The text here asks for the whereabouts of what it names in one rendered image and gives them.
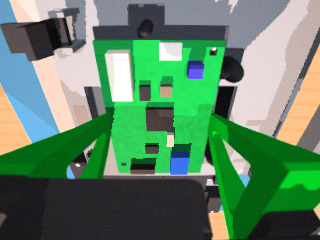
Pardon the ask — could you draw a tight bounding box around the green circuit board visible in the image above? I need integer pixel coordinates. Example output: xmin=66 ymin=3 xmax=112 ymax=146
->
xmin=92 ymin=39 xmax=226 ymax=175

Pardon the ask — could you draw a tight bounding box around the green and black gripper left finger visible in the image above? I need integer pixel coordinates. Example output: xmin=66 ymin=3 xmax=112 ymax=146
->
xmin=0 ymin=113 xmax=111 ymax=179

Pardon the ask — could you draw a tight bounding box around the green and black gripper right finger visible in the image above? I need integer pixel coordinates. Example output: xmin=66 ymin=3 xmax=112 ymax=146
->
xmin=207 ymin=113 xmax=320 ymax=239

